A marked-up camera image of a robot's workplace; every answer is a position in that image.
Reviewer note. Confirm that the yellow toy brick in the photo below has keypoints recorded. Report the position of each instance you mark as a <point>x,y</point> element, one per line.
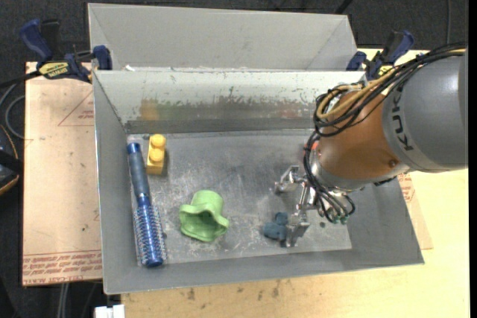
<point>156,156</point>

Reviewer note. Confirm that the dark teal small toy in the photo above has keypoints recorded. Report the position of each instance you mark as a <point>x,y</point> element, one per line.
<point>275,229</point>

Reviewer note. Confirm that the blue round hairbrush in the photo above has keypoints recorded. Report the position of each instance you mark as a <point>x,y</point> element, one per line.
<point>144,205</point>

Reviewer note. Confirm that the light green wavy cup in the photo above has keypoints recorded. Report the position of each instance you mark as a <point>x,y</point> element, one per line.
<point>203,216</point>

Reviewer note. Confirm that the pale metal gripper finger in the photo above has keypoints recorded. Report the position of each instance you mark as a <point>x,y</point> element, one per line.
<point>296,229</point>
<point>287,179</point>

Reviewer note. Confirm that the grey metal bin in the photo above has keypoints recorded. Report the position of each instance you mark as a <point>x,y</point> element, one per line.
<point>238,167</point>

